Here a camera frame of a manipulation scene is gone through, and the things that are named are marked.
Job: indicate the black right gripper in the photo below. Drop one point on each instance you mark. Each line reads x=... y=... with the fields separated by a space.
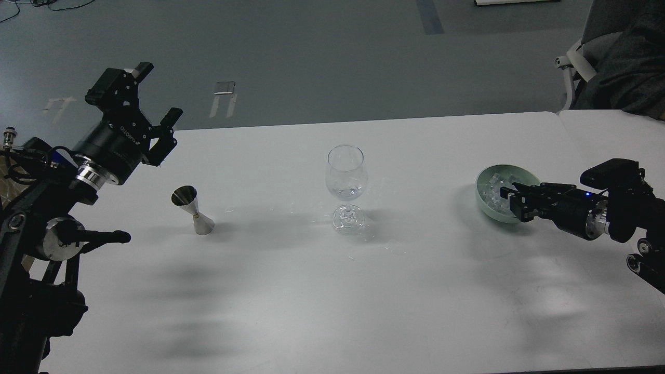
x=575 y=211

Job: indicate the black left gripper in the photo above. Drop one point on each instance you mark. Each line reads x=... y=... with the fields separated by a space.
x=124 y=138

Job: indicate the steel double jigger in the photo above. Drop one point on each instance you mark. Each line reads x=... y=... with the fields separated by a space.
x=186 y=198

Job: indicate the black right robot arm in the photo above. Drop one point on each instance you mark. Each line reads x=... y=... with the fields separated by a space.
x=617 y=202

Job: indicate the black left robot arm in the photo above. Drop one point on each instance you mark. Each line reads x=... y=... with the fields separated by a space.
x=41 y=242

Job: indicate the green bowl of ice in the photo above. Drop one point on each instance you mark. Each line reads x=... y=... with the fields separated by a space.
x=488 y=187

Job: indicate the clear wine glass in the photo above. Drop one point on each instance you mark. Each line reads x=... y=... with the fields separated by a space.
x=346 y=179

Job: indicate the silver floor plate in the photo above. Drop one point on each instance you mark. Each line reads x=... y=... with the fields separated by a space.
x=224 y=88

